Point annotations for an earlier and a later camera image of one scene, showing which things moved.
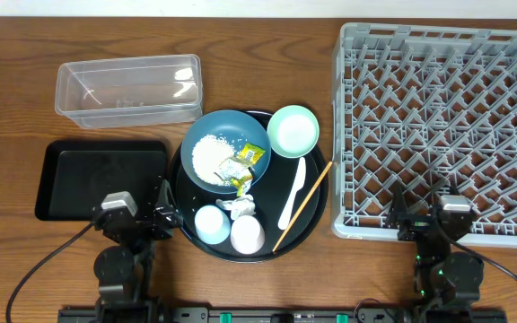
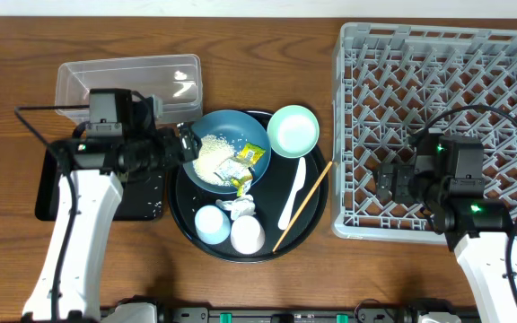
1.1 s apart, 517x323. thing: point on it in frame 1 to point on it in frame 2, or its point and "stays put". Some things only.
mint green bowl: (293, 131) stays put
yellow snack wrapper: (251, 154) stays put
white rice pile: (207, 153) stays put
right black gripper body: (415, 225) to (403, 188)
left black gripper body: (159, 215) to (179, 145)
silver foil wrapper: (231, 169) stays put
